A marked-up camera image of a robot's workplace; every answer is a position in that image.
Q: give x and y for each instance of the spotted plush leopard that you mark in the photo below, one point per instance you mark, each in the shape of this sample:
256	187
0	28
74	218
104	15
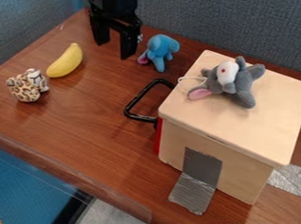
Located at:
26	85

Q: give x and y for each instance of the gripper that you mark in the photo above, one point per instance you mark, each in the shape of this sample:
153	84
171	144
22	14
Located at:
113	18

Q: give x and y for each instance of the blue plush elephant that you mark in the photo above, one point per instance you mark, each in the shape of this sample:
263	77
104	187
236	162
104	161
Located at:
159	51

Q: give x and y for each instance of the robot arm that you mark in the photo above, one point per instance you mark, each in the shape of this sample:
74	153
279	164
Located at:
118	2

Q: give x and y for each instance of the yellow toy banana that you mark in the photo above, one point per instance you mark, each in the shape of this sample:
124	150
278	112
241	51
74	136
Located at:
66	61

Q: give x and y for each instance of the drawer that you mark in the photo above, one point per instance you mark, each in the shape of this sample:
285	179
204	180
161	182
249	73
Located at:
147	104

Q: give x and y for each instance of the cabinet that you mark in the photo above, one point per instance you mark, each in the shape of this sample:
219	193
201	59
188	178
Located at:
234	128

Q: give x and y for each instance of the grey plush mouse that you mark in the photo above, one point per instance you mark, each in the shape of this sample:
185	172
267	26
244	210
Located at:
229	81

